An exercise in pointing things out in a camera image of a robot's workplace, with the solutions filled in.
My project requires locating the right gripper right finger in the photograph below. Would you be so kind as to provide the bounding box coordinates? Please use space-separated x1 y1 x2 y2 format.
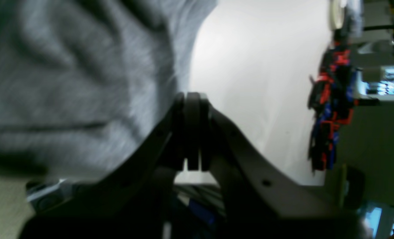
199 94 368 239

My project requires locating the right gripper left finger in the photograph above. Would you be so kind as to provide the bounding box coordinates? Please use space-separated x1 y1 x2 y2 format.
20 93 200 239

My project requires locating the grey T-shirt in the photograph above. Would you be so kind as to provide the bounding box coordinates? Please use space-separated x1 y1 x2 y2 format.
0 0 217 181

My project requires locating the white tape roll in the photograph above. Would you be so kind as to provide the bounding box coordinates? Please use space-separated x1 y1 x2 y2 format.
329 0 347 31

